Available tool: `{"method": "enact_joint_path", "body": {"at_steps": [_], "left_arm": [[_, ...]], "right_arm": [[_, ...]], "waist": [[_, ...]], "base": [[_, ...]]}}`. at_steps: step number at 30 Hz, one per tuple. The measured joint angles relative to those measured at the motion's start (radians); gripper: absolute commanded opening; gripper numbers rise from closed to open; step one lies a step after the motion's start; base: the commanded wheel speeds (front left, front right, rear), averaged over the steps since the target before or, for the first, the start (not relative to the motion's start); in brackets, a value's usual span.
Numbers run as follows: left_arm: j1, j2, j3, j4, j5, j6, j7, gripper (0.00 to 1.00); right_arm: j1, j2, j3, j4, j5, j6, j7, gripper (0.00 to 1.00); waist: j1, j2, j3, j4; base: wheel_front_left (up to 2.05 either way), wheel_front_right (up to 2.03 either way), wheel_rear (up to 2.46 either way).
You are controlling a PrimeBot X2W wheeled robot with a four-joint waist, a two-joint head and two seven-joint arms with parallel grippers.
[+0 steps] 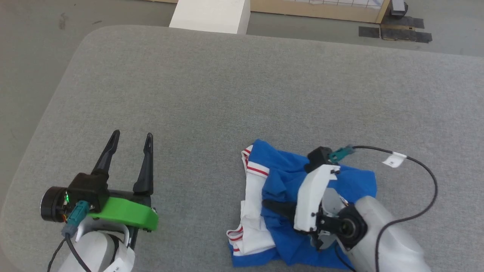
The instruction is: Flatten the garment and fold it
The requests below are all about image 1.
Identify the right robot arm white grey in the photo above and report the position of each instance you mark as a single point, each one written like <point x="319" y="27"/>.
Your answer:
<point x="393" y="249"/>

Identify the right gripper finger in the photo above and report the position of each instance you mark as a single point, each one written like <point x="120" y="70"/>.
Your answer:
<point x="283" y="208"/>

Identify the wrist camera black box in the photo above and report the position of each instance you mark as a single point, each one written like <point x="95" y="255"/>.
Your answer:
<point x="319" y="155"/>
<point x="89" y="189"/>

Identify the long black floor mat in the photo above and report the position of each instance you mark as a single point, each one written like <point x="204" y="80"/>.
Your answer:
<point x="406" y="36"/>
<point x="406" y="22"/>

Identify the small black floor mat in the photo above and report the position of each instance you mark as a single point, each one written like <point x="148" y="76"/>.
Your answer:
<point x="369" y="31"/>

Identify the grey stand leg black caster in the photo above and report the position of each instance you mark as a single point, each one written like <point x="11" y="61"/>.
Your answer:
<point x="399" y="7"/>

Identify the blue white jersey red stripes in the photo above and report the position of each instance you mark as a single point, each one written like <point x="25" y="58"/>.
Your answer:
<point x="280" y="173"/>

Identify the lemon print partition wooden frame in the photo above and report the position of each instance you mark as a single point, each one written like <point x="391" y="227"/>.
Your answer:
<point x="321" y="11"/>

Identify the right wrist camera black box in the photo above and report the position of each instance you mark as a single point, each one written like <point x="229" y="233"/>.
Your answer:
<point x="319" y="155"/>

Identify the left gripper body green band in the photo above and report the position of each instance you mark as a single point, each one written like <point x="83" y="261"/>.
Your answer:
<point x="128" y="215"/>

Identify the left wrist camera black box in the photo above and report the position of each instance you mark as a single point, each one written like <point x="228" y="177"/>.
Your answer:
<point x="89" y="189"/>

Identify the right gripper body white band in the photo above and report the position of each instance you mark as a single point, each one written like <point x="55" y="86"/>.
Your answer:
<point x="308" y="204"/>

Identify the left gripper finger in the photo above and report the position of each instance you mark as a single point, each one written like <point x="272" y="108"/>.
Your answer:
<point x="106" y="162"/>
<point x="145" y="177"/>

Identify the white box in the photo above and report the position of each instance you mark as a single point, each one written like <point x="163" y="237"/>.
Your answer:
<point x="208" y="15"/>

